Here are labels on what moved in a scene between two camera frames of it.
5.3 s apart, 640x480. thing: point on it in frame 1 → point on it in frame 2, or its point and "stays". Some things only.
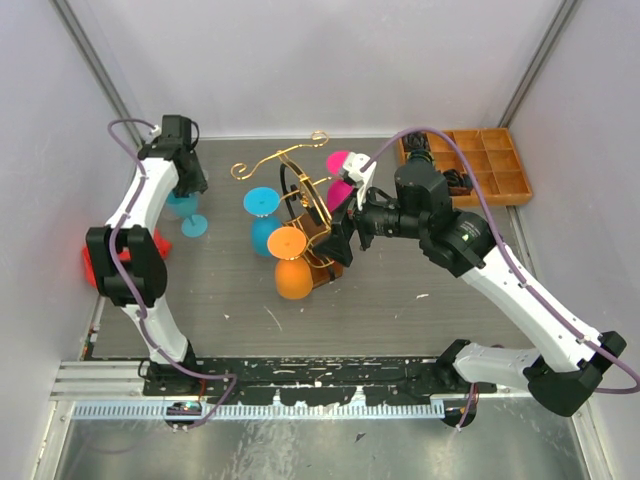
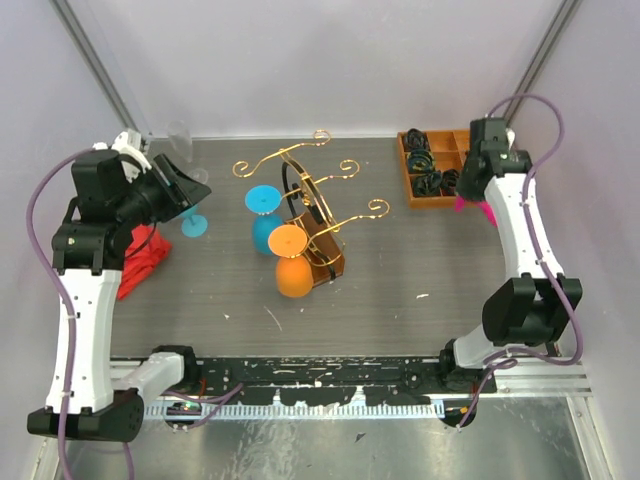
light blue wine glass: x=194 y=226 stays
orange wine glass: x=294 y=277 stays
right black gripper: x=336 y=246 → x=461 y=189
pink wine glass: x=337 y=191 → x=459 y=205
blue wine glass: x=262 y=202 stays
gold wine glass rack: x=302 y=205 stays
